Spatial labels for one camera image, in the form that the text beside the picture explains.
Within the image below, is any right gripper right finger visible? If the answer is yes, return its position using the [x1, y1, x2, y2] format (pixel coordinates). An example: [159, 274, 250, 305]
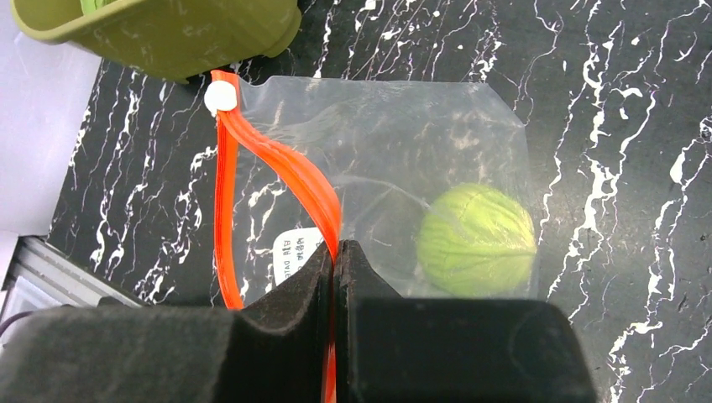
[333, 240, 597, 402]

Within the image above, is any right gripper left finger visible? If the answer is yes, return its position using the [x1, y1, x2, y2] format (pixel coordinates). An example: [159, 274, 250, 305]
[1, 246, 332, 402]

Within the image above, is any green cabbage toy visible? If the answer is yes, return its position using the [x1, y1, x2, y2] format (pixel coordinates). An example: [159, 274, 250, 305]
[416, 183, 537, 297]

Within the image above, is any clear zip bag orange zipper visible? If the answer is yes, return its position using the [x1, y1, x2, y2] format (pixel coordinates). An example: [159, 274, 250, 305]
[205, 70, 533, 402]

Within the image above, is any olive green plastic bin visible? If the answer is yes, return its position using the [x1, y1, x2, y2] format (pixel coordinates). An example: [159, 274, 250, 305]
[10, 0, 302, 83]

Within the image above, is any green leafy vegetable toy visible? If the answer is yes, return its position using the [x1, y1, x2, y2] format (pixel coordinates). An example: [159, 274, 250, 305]
[80, 0, 116, 15]

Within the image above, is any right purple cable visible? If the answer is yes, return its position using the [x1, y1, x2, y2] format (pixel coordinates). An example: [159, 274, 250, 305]
[0, 311, 34, 338]

